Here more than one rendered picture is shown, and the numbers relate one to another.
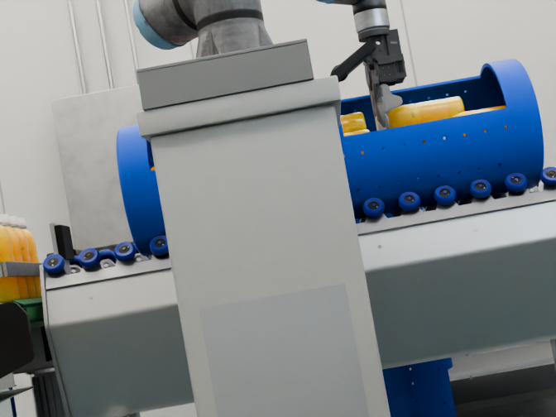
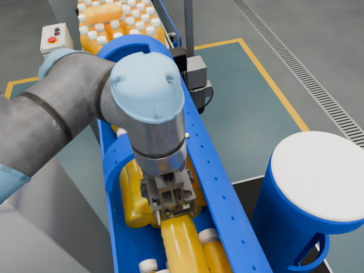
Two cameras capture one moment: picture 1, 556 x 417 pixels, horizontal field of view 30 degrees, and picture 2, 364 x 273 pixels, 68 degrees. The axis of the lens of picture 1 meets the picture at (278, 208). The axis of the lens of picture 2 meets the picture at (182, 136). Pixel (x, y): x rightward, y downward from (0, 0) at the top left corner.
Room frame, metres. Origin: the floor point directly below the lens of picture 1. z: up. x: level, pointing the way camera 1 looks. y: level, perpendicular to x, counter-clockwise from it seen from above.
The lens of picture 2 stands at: (2.24, -0.52, 1.66)
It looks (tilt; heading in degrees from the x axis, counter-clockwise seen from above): 49 degrees down; 79
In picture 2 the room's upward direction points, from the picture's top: 6 degrees counter-clockwise
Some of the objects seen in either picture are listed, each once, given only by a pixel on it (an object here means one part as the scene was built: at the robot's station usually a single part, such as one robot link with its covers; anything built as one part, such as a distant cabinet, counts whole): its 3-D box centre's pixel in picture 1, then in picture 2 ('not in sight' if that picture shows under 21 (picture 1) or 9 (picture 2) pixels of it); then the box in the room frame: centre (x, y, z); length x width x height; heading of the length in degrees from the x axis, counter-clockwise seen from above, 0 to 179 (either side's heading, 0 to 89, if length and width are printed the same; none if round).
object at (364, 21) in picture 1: (371, 24); (162, 145); (2.26, -0.27, 1.36); 0.08 x 0.08 x 0.05
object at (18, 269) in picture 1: (30, 269); not in sight; (2.26, 0.55, 0.96); 0.40 x 0.01 x 0.03; 0
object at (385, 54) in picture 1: (381, 59); (167, 180); (2.25, -0.28, 1.28); 0.09 x 0.08 x 0.12; 90
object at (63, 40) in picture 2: not in sight; (57, 45); (1.97, 0.68, 1.05); 0.20 x 0.10 x 0.10; 90
